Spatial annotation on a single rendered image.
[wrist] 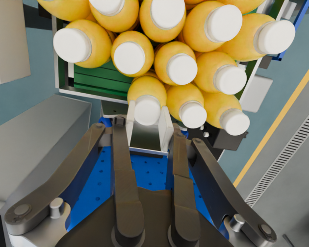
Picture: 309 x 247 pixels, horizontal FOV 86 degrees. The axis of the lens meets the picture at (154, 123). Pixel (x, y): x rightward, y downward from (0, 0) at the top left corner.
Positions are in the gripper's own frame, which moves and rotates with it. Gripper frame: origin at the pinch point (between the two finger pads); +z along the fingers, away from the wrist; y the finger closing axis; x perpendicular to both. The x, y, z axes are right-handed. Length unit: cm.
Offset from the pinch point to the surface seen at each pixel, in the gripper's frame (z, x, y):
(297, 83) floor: 115, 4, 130
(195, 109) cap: 4.4, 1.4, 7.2
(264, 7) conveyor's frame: 25.6, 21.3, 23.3
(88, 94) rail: 17.5, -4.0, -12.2
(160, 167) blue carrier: 9.8, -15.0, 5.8
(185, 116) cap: 4.4, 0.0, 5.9
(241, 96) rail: 17.3, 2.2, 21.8
